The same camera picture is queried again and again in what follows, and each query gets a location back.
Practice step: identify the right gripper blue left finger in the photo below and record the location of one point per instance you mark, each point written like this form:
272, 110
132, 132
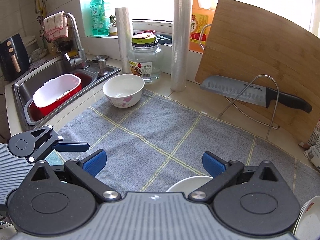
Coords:
91, 164

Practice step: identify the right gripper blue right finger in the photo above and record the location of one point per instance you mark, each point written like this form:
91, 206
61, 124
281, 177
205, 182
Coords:
213, 164

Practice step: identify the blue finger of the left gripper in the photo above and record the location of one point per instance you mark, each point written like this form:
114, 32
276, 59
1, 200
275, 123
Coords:
71, 146

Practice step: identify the plain white bowl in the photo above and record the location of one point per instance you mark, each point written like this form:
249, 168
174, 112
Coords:
190, 184

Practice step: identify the white bowl pink flowers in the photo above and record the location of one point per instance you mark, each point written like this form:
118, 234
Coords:
124, 91

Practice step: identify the white plate with fruit print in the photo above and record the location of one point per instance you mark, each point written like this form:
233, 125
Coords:
308, 225

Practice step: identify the steel kitchen faucet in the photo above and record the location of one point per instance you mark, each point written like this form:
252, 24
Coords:
81, 60

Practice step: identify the red and white basin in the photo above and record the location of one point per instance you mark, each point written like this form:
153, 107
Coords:
53, 93

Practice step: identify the grey checked cloth mat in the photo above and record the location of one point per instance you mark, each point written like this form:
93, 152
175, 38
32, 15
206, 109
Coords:
161, 140

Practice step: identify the stainless steel sink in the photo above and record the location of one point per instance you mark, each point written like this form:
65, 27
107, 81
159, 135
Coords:
25, 87

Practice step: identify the black air fryer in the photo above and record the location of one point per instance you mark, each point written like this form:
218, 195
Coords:
14, 58

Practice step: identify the white plastic food bag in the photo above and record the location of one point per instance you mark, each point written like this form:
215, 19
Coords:
313, 155

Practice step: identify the small white bag with clip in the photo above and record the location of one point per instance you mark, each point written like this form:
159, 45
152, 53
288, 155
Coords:
314, 135

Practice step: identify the clear glass jar green lid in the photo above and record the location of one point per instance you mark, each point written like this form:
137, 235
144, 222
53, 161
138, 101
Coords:
145, 58

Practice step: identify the pink dish towel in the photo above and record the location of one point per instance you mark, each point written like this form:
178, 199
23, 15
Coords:
55, 26

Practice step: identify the plastic wrap roll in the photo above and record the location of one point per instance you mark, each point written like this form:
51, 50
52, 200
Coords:
180, 44
125, 32

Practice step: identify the small potted plant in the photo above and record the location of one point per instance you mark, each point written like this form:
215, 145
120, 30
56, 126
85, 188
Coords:
112, 27

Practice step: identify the green dish soap bottle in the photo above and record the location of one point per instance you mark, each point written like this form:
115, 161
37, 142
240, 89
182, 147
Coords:
99, 20

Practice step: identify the bamboo cutting board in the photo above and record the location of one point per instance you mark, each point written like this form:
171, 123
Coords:
251, 44

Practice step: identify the orange cooking oil bottle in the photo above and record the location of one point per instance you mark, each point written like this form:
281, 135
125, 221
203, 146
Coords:
202, 14

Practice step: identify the metal wire board rack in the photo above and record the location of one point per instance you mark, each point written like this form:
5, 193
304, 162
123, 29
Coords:
263, 103

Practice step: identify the black handled kitchen knife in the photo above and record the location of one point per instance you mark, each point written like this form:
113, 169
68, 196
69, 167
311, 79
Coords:
231, 87

